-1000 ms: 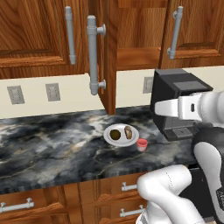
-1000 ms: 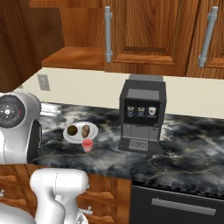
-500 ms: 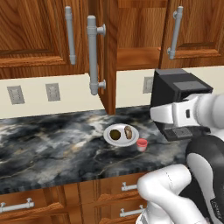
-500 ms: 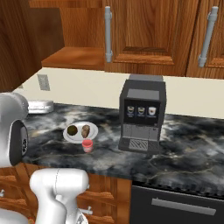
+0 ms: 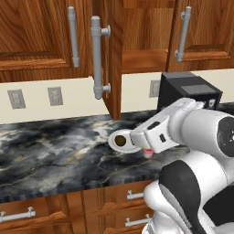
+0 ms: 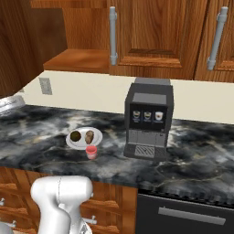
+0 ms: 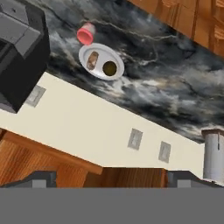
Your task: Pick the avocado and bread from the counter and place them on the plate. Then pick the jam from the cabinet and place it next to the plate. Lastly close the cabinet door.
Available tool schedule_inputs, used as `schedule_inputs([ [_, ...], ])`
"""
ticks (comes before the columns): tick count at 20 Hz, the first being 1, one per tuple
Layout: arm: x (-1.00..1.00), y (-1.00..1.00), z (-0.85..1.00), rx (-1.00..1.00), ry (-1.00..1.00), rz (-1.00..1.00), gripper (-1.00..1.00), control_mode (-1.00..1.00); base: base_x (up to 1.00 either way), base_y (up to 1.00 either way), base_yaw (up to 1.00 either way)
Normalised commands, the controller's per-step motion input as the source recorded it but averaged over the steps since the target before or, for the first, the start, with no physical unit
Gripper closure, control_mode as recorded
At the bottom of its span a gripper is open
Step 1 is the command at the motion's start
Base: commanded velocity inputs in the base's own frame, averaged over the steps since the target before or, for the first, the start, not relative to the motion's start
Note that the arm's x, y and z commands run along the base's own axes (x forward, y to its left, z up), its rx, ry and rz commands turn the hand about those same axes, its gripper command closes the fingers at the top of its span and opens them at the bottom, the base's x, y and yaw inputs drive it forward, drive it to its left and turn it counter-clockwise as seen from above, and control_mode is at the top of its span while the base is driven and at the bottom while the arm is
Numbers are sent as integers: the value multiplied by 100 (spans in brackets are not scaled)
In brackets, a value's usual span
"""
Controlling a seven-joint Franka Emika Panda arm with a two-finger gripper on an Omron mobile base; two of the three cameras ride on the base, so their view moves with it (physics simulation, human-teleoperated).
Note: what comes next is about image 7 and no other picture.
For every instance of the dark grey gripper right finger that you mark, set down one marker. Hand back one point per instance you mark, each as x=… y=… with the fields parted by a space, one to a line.
x=183 y=178

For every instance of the pink jam jar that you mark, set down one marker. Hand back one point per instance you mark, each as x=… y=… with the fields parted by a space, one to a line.
x=85 y=34

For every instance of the wooden wall cabinet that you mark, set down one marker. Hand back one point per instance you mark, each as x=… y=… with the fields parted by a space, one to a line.
x=26 y=159

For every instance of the brown bread slice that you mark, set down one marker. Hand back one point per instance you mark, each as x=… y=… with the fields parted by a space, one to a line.
x=92 y=60

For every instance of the dark green avocado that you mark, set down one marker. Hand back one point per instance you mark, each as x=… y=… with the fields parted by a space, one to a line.
x=110 y=68

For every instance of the wooden base cabinets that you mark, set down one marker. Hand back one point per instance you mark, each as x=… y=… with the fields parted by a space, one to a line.
x=201 y=20

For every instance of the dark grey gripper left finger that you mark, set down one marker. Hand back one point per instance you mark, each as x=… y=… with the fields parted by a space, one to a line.
x=39 y=179

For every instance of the white oval plate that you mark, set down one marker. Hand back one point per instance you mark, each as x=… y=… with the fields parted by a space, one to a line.
x=116 y=62

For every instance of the wooden cabinet door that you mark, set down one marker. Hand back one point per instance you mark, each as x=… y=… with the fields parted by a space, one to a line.
x=131 y=178

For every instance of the grey cylindrical canister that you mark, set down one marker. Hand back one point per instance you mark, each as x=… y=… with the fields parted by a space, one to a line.
x=214 y=156

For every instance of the grey wall socket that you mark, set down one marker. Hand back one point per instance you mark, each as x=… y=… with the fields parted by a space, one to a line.
x=135 y=139
x=164 y=152
x=35 y=96

